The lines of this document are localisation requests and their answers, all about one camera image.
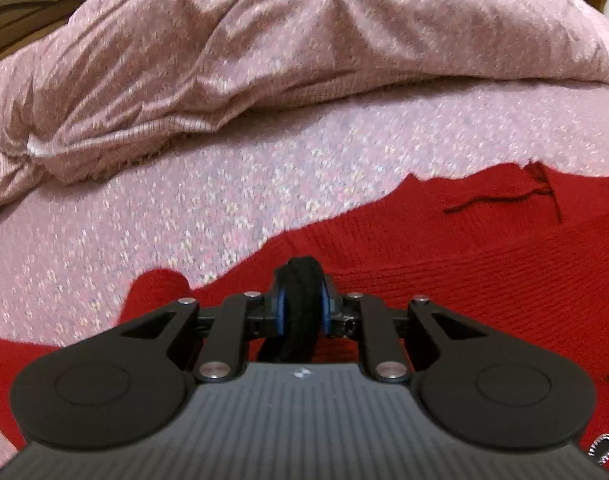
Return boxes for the red knit sweater black trim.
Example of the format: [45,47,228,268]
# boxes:
[0,160,609,480]

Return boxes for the silver beaded ring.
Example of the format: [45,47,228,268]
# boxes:
[587,432,609,463]

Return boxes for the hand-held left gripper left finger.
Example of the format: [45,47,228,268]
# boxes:
[119,272,288,383]

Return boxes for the pink quilt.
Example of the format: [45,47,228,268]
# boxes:
[0,0,609,209]

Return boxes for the dark wooden headboard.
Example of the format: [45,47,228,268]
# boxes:
[0,0,96,67]

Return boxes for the pink speckled bed sheet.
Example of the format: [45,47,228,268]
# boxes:
[0,77,609,466]

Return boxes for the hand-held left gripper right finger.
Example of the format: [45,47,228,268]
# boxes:
[323,275,485,383]

